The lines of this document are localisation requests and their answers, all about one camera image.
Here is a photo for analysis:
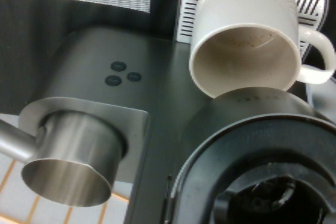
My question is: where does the grey Keurig coffee machine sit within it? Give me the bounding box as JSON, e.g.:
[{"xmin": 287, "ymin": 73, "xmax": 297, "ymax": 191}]
[{"xmin": 29, "ymin": 27, "xmax": 336, "ymax": 224}]

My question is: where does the steel milk frother jug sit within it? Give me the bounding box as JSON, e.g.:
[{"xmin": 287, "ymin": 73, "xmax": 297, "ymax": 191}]
[{"xmin": 0, "ymin": 111, "xmax": 126, "ymax": 207}]

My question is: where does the white ceramic mug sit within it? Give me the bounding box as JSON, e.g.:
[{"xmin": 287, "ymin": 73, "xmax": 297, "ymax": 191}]
[{"xmin": 189, "ymin": 0, "xmax": 336, "ymax": 97}]

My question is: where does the grey woven placemat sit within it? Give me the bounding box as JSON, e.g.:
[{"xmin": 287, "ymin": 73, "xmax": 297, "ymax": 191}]
[{"xmin": 77, "ymin": 0, "xmax": 150, "ymax": 13}]

